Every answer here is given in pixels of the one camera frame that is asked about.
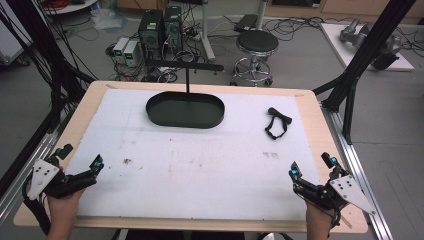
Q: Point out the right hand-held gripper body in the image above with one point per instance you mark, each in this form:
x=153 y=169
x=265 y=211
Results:
x=350 y=191

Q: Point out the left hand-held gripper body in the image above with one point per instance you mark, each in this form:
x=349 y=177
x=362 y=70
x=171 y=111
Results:
x=71 y=183

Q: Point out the person's left hand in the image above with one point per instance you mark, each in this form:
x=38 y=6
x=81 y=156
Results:
x=63 y=206

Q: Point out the person's right hand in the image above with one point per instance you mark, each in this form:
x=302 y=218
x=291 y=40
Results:
x=318 y=218

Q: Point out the white foam mat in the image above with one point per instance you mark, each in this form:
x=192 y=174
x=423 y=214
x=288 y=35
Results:
x=200 y=176

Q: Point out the black stand with oval tray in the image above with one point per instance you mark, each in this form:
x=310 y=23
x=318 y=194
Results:
x=185 y=113

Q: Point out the white floor board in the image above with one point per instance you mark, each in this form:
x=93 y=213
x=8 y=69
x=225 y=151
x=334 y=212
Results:
x=340 y=50

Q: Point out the white power supply unit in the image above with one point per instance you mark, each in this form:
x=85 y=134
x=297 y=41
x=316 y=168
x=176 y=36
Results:
x=131 y=53
x=120 y=48

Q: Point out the grey case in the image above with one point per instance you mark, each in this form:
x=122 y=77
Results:
x=11 y=45

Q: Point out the dark robot part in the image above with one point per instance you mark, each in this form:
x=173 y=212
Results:
x=388 y=56

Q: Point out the grey robot part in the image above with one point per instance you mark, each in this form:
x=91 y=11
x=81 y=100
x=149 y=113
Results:
x=351 y=31

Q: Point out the black round stool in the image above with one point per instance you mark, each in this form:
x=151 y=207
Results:
x=257 y=40

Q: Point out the clear plastic bag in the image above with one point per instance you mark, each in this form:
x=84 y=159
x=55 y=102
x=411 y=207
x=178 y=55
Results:
x=106 y=18

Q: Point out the black computer tower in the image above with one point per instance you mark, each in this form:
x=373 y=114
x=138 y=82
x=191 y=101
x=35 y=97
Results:
x=173 y=30
x=150 y=33

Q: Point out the white round table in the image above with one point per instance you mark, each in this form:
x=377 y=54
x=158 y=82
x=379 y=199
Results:
x=75 y=6

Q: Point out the black flat box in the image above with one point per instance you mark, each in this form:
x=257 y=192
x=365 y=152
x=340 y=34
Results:
x=246 y=22

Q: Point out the white table leg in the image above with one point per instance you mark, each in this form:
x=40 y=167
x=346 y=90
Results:
x=206 y=30
x=261 y=13

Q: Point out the aluminium rail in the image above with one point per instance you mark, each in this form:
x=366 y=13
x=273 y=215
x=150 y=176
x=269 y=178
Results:
x=23 y=176
x=358 y=166

